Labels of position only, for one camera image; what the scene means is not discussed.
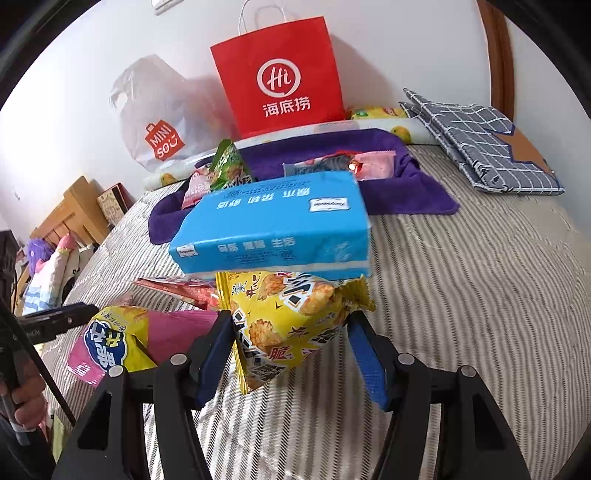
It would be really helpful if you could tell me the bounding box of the green snack packet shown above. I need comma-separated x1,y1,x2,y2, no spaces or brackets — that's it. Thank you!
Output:
210,140,252,192

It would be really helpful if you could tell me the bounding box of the yellow green snack bag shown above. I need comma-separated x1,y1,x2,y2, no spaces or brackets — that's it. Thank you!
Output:
347,106,409,121

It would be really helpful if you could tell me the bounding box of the grey checked fabric bag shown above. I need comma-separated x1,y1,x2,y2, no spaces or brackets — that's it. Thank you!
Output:
399,88,565,197

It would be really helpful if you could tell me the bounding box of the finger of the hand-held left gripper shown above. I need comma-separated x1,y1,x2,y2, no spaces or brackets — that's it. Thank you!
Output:
18,302,100,344

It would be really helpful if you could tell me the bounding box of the purple towel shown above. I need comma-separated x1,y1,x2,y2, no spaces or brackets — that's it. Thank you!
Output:
148,128,460,245

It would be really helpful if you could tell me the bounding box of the pink white snack packet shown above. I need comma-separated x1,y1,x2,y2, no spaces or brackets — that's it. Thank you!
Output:
181,166,213,209

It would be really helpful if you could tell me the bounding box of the white plastic shopping bag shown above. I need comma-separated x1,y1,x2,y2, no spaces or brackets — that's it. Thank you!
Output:
109,54,241,172

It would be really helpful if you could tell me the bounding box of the person's left hand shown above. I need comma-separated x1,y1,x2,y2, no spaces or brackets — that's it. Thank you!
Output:
9,357,49,432

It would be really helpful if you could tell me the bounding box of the fruit print white roll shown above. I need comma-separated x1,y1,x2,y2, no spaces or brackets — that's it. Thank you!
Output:
142,117,432,190

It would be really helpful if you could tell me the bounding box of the pink white printed pillow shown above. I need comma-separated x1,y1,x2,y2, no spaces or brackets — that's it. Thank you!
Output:
23,233,79,319

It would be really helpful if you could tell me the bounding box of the red paper bag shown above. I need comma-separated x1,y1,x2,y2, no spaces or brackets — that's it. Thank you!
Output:
210,0,347,138

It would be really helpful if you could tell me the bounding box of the patterned decorative box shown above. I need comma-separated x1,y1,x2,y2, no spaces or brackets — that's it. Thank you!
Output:
96,182,131,227

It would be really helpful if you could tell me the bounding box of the pink yellow snack bag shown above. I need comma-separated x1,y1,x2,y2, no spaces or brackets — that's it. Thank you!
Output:
67,305,220,386

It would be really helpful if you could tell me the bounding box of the wooden door frame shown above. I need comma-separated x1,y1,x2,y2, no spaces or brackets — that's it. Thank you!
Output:
478,0,515,123

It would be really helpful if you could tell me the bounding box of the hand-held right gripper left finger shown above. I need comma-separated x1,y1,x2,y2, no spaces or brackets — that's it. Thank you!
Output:
51,310,236,480

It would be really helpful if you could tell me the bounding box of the purple plush toy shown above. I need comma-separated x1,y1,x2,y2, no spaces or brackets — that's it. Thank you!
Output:
27,237,57,268

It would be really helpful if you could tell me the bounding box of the yellow black snack bag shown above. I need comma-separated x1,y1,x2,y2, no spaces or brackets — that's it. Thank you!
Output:
215,270,377,395

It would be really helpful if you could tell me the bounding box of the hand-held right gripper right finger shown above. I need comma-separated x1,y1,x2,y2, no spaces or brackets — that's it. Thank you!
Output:
347,310,532,480

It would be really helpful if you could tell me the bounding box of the striped bed sheet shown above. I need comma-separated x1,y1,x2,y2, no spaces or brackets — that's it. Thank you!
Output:
41,143,591,480

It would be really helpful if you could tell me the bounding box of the red striped snack packet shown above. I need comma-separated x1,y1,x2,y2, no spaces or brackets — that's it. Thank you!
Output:
134,276,222,310

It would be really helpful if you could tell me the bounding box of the blue tissue pack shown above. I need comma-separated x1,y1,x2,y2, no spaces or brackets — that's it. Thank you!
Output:
168,172,372,282

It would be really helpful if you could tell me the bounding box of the wooden headboard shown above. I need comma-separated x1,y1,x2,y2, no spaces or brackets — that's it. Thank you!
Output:
30,175,112,245

